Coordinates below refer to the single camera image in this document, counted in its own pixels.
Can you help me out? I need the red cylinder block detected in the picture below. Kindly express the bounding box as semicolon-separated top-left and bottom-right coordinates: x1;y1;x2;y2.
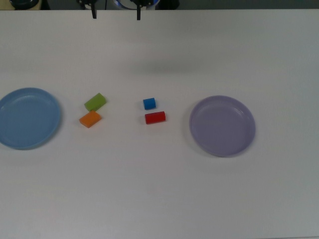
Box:
145;111;167;125

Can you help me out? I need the blue plate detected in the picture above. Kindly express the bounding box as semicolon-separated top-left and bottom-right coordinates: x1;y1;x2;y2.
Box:
0;87;62;150

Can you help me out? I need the orange rectangular block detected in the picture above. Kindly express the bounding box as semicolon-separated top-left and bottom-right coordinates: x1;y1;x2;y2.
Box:
79;110;103;129

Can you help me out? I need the purple plate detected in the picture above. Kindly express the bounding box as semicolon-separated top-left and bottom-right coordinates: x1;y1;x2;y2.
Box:
188;95;257;158

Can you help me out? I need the small blue block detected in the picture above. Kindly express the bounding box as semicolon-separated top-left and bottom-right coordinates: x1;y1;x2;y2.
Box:
143;97;157;111

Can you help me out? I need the green rectangular block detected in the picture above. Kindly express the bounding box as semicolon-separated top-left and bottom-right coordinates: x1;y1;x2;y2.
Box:
84;92;108;112

